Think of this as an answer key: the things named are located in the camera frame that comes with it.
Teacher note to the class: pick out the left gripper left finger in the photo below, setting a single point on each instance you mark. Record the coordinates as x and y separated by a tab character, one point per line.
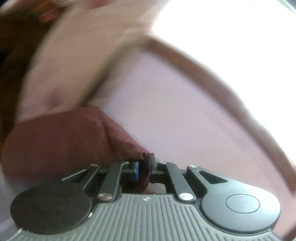
61	205

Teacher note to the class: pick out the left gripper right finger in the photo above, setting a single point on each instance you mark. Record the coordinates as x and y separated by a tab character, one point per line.
228	204

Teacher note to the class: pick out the dark red garment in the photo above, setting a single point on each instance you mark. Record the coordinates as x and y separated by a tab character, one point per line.
57	144

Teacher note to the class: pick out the beige floral curtain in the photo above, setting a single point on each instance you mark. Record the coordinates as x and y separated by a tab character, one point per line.
77	50

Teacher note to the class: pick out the brown wooden window frame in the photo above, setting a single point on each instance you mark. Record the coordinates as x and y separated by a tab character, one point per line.
213	85

